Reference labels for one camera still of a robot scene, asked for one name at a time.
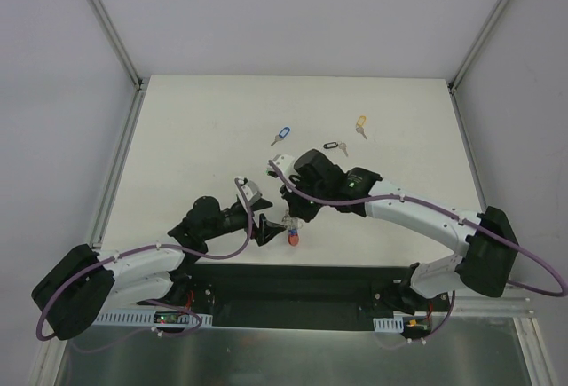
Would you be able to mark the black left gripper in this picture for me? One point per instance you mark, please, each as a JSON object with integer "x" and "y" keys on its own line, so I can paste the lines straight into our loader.
{"x": 256, "y": 219}

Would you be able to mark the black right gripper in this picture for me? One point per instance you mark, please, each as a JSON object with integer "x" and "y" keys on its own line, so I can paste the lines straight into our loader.
{"x": 295, "y": 205}

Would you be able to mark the red handled metal key organizer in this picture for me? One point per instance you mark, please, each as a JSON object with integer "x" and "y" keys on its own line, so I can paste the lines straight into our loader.
{"x": 289, "y": 221}

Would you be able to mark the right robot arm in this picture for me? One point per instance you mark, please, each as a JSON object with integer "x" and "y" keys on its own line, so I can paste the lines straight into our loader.
{"x": 482, "y": 244}

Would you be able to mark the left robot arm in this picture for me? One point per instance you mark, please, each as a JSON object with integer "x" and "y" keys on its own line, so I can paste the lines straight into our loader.
{"x": 133, "y": 257}

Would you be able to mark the key with black tag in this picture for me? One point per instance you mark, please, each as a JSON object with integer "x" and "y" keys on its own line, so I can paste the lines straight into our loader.
{"x": 337, "y": 145}

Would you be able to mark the key with blue rectangular tag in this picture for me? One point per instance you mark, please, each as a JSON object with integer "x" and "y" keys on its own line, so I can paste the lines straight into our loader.
{"x": 281, "y": 135}

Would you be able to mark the key with yellow tag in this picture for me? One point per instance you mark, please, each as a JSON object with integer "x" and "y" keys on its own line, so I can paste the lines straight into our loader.
{"x": 360, "y": 126}

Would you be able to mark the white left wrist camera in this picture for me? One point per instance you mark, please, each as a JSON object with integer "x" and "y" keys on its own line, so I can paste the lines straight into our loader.
{"x": 248, "y": 191}

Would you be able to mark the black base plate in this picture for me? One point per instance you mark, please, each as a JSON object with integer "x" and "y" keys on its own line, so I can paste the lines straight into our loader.
{"x": 291, "y": 297}

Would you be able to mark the aluminium frame rail right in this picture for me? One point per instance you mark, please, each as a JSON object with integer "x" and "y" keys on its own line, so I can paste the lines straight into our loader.
{"x": 482, "y": 84}

